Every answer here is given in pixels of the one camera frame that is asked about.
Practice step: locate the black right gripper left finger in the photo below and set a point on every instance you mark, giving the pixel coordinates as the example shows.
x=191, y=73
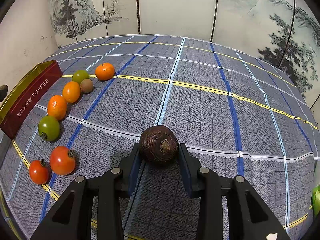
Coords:
x=71, y=215

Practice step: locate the green tomato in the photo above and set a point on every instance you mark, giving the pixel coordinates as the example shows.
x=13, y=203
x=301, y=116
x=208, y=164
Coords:
x=48, y=128
x=79, y=76

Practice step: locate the red tomato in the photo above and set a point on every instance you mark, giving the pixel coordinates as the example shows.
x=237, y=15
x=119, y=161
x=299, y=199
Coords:
x=62, y=160
x=38, y=172

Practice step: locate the red gold toffee tin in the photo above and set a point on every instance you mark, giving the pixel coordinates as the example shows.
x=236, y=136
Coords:
x=26, y=94

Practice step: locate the blue plaid tablecloth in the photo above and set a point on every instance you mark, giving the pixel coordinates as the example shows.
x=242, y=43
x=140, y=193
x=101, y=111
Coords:
x=236, y=113

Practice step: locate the small brown kiwi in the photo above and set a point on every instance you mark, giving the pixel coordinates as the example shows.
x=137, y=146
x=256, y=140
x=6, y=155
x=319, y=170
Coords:
x=86, y=86

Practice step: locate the upper red tomato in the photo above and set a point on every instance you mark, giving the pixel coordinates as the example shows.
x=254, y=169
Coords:
x=62, y=160

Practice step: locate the far orange mandarin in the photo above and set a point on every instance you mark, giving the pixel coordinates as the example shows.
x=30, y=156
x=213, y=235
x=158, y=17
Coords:
x=104, y=71

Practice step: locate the large orange mandarin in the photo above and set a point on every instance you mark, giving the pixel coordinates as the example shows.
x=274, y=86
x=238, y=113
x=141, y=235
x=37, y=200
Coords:
x=57, y=107

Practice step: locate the lower red tomato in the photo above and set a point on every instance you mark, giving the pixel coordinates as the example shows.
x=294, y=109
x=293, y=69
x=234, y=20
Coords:
x=38, y=172

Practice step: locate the green object at edge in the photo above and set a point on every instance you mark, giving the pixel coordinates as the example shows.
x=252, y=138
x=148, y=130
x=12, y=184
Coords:
x=316, y=200

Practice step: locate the oval orange kumquat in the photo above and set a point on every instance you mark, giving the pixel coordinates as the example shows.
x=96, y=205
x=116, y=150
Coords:
x=71, y=92

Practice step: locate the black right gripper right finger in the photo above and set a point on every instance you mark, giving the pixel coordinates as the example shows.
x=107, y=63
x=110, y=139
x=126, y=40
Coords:
x=249, y=217

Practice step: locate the painted folding screen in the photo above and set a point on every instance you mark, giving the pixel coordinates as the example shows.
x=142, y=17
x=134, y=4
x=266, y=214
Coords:
x=284, y=33

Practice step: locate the large dark water chestnut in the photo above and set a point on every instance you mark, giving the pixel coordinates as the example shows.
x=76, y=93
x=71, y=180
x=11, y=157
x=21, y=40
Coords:
x=158, y=145

